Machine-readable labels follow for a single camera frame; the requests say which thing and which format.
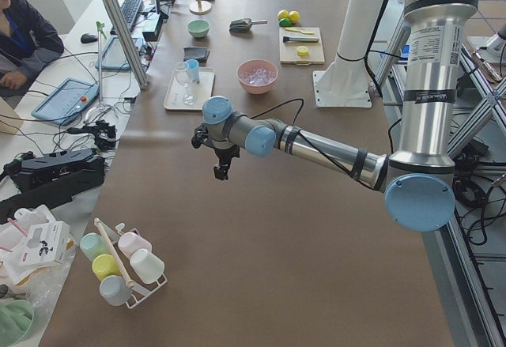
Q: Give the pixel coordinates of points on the black gripper bowl arm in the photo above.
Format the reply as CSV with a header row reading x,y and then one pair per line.
x,y
226,152

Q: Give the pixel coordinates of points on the steel ice scoop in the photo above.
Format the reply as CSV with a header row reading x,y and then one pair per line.
x,y
245,24

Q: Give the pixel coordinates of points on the pink bowl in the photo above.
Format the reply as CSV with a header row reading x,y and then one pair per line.
x,y
255,64

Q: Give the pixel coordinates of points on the wooden cup tree stand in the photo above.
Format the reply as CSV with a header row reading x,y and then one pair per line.
x,y
200,7

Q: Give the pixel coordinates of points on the pile of clear ice cubes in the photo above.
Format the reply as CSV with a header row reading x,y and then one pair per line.
x,y
258,77

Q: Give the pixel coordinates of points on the light blue cup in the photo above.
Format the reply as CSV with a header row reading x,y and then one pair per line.
x,y
193,69

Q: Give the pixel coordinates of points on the yellow lemon lower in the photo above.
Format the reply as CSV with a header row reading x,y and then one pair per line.
x,y
282,14

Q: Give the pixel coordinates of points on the green lime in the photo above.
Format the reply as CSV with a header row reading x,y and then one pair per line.
x,y
285,22

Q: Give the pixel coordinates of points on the yellow plastic knife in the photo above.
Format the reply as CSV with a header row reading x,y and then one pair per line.
x,y
299,30

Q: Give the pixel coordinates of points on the steel muddler black tip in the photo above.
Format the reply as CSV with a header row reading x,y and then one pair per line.
x,y
293,39

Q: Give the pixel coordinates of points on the green bowl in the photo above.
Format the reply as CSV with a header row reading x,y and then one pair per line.
x,y
198,28

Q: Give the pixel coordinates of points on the cream serving tray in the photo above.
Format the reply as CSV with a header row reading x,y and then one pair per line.
x,y
201,91

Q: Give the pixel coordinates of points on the wooden cutting board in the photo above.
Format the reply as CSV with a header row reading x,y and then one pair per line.
x,y
288,54

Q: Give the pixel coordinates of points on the half lemon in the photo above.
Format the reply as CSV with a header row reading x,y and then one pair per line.
x,y
302,50

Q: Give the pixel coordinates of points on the grey folded cloth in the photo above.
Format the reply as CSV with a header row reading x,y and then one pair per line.
x,y
201,54

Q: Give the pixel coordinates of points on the clear wine glass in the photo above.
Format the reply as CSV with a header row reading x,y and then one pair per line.
x,y
182,76

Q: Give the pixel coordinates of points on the black keyboard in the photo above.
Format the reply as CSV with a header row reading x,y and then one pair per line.
x,y
130,10

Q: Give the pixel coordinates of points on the white rack with cups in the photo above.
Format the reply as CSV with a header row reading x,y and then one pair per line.
x,y
124,264

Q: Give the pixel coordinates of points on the blue teach pendant far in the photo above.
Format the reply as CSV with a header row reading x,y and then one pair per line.
x,y
113,57

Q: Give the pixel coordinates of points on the blue teach pendant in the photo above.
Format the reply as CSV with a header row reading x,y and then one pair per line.
x,y
113,57
66,102

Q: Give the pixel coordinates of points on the blue teach pendant near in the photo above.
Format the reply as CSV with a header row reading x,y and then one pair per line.
x,y
66,102

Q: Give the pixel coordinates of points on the black computer mouse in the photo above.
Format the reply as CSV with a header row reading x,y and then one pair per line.
x,y
88,38

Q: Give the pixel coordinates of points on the white product box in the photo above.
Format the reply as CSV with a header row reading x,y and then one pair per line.
x,y
46,244

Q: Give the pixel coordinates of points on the seated person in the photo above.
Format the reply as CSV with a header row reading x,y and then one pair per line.
x,y
29,42

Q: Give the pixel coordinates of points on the aluminium frame post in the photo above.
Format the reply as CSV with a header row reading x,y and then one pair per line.
x,y
116,16

